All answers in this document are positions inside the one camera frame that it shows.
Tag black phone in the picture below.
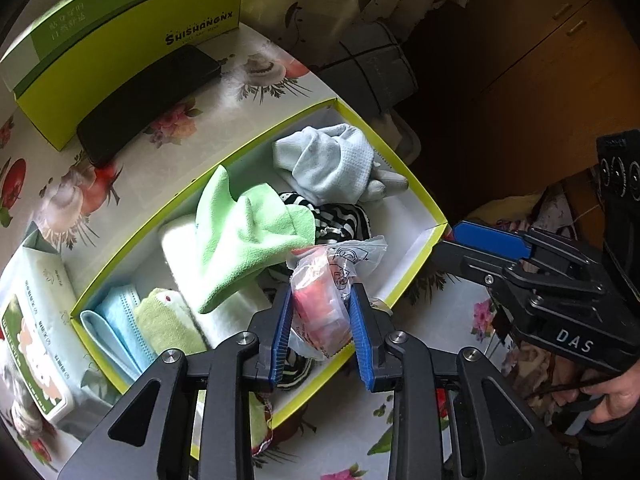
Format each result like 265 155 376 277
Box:
76 44 223 167

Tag wooden cabinet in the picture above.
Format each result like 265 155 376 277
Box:
415 0 640 241

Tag person's right forearm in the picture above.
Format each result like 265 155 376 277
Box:
570 410 640 480

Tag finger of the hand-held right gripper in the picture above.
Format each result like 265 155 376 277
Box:
431 240 547 321
452 221 606 293

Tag blue face mask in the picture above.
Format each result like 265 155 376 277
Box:
80 284 156 383

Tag grey-white gloves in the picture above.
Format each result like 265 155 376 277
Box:
272 124 376 203

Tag black white striped sock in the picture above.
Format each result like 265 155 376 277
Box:
277 191 373 251
267 267 315 391

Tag yellow-green box lid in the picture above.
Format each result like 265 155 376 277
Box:
0 0 249 152

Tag wet wipes pack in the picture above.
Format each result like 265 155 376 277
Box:
0 230 118 443

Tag white towel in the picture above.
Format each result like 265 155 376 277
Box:
159 214 273 350

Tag white plastic container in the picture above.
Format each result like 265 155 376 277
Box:
372 107 422 167

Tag yellow-green box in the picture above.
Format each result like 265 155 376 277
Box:
70 99 448 433

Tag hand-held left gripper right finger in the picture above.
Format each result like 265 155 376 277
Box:
349 283 583 480

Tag grey plastic stool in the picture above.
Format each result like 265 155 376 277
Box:
320 20 418 111

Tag plastic bag with red item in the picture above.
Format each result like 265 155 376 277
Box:
286 235 388 361

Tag person's right hand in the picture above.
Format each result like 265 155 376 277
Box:
555 360 640 428

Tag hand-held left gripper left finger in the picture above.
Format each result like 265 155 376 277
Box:
57 284 294 480

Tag floral tablecloth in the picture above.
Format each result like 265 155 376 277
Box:
0 25 526 480

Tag green microfibre cloth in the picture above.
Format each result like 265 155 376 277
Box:
195 165 317 314

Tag green patterned towel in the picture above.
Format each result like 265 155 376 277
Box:
134 287 275 457

